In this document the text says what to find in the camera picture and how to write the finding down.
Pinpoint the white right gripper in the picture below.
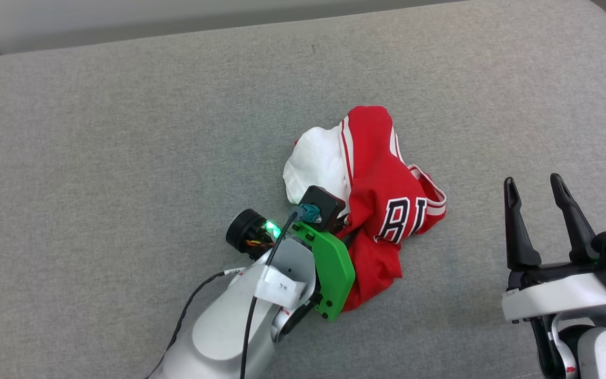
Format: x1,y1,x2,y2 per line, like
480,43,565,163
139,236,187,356
501,173,606,323

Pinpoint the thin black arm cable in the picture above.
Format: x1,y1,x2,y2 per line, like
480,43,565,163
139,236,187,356
144,267,247,379

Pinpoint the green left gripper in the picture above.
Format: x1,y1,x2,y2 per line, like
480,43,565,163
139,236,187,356
291,221,359,322

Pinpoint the red and white jersey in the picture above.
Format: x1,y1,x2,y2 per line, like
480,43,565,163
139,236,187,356
283,105,447,312

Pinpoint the black camera cable, teal plug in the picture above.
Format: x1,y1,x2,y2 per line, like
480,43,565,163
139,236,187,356
239,205,320,379

